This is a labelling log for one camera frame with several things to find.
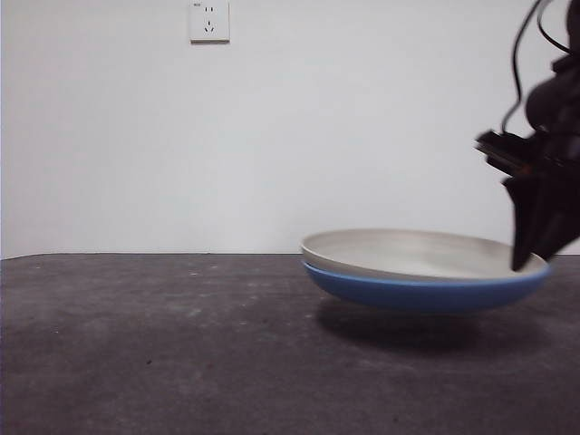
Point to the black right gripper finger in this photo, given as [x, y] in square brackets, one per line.
[562, 213]
[523, 217]

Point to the white round plate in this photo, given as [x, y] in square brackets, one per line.
[408, 256]

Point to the blue round plate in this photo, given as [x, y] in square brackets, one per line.
[421, 294]

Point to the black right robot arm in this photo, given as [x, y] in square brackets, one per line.
[557, 104]

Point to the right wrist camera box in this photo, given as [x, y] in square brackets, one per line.
[503, 154]

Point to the white wall socket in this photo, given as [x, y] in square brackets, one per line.
[209, 22]

